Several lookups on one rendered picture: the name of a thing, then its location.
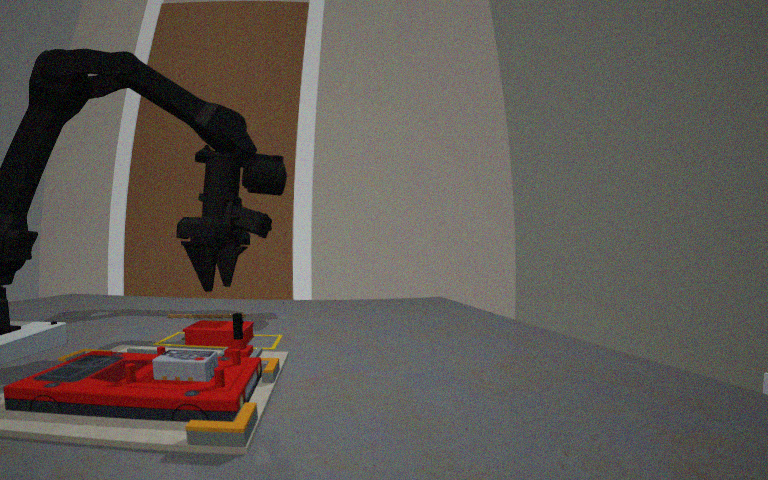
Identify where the red rectangular block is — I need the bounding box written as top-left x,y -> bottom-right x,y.
183,320 -> 254,347

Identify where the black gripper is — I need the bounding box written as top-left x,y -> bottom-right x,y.
177,186 -> 250,292

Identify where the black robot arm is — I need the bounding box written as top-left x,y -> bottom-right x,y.
0,48 -> 287,335

